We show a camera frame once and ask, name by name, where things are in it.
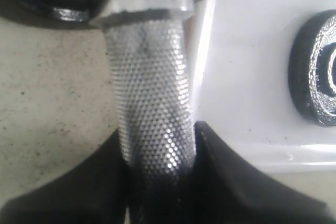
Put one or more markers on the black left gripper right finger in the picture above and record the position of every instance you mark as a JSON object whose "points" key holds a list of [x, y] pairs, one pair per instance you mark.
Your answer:
{"points": [[227, 189]]}

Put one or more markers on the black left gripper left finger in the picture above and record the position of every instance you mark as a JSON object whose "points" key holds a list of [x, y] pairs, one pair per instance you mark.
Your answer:
{"points": [[92, 192]]}

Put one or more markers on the chrome threaded dumbbell bar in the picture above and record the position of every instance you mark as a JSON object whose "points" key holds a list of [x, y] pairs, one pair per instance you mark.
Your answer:
{"points": [[146, 50]]}

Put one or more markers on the white rectangular plastic tray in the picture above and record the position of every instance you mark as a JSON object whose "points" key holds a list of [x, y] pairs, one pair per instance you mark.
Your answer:
{"points": [[241, 87]]}

